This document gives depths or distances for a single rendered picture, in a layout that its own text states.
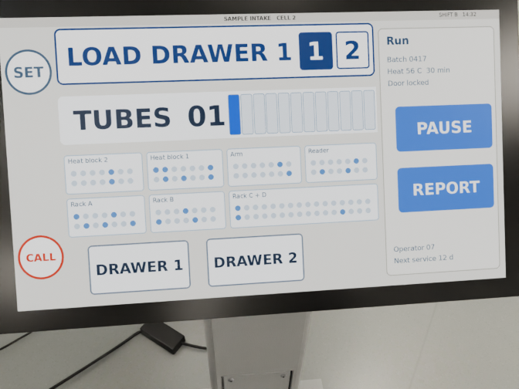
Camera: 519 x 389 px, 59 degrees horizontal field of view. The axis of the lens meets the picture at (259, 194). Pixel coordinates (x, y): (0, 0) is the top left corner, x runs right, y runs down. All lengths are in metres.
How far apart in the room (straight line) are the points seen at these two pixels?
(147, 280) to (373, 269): 0.22
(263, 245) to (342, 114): 0.15
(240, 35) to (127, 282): 0.26
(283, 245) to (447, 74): 0.23
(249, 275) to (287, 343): 0.30
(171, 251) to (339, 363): 1.15
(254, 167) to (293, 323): 0.31
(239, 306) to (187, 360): 1.09
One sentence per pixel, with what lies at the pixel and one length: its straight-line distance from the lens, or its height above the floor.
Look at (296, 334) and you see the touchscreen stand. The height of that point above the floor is 0.73.
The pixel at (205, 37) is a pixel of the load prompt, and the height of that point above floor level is 1.17.
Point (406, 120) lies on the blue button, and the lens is 0.48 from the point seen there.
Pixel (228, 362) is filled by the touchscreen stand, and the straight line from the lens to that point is 0.77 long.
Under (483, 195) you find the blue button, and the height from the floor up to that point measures 1.04.
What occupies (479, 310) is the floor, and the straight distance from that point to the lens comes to 1.81.
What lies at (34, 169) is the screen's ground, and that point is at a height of 1.08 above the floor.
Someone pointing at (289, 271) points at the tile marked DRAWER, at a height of 0.99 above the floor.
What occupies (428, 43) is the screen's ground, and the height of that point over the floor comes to 1.16.
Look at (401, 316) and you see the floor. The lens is 1.69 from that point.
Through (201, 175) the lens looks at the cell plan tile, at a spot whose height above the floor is 1.07.
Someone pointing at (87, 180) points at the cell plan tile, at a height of 1.07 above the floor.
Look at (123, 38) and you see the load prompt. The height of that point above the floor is 1.17.
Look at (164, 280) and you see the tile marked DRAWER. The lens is 0.45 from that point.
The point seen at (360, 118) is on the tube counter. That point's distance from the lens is 0.46.
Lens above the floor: 1.35
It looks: 42 degrees down
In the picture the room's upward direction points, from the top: 2 degrees clockwise
